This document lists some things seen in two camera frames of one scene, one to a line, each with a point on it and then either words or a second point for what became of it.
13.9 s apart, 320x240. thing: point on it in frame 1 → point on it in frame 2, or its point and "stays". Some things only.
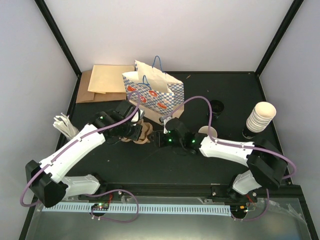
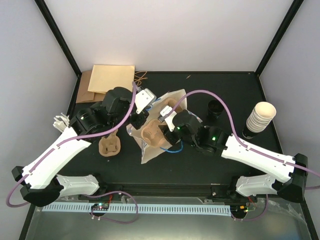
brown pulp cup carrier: x=146 y=130 → x=110 y=146
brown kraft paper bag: x=84 y=96 stays
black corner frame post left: x=60 y=36 stays
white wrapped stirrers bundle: x=63 y=123 stays
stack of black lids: x=217 y=107 stays
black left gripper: x=135 y=136 → x=138 y=123
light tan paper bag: x=108 y=78 stays
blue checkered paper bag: x=159 y=94 → x=147 y=151
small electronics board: x=100 y=206 stays
